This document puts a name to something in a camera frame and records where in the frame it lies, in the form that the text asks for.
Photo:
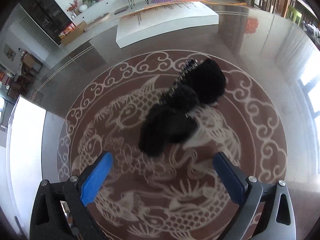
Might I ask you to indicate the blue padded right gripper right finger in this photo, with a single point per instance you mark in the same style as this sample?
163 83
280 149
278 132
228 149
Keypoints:
277 220

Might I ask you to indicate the cardboard box on floor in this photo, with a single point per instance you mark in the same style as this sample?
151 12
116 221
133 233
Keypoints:
72 32

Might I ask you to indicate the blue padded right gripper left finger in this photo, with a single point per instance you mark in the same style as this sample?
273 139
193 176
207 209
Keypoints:
48 220

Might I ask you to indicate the white vase red flowers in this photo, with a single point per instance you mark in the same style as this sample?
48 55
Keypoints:
76 8

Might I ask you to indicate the dark display cabinet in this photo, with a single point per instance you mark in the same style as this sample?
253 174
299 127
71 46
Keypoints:
49 17

